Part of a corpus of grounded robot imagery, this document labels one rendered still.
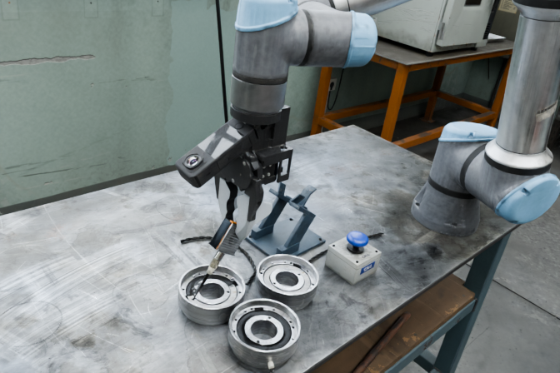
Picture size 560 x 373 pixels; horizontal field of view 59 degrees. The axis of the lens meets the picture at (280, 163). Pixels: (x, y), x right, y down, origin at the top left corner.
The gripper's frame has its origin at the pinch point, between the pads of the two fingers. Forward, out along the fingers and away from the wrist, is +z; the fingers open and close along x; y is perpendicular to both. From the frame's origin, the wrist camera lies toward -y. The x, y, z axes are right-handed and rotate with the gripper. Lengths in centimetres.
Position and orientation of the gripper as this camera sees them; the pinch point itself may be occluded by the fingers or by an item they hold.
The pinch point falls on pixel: (232, 230)
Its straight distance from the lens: 77.7
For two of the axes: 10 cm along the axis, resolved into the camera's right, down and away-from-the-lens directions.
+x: -6.8, -4.0, 6.1
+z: -1.3, 8.9, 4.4
